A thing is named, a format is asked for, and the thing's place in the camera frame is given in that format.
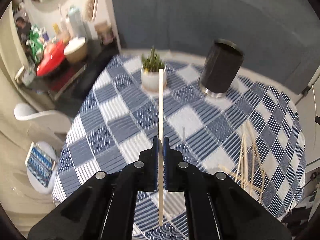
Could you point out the dark side shelf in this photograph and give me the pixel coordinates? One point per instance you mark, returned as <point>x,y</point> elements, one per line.
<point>78,79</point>

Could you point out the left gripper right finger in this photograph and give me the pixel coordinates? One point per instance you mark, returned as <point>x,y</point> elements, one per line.
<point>216,206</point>

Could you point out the beige bowl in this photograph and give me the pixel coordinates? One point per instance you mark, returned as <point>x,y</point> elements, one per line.
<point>76,50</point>

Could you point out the blue white checkered tablecloth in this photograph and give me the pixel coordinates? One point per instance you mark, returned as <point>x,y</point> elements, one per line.
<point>118,120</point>

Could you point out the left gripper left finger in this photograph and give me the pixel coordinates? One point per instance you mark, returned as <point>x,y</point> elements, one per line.
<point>104,206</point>

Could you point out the black cylindrical utensil holder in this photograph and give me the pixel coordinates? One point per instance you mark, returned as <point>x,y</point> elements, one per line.
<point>221,66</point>

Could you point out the wooden chopstick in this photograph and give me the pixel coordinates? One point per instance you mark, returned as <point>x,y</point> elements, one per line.
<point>160,155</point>

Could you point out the red pot lid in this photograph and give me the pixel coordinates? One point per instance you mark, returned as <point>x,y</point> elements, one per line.
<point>52,58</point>

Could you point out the small potted succulent plant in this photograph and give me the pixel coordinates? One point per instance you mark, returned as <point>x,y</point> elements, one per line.
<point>151,65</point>

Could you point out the white chair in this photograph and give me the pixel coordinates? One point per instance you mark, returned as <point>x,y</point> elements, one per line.
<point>52,120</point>

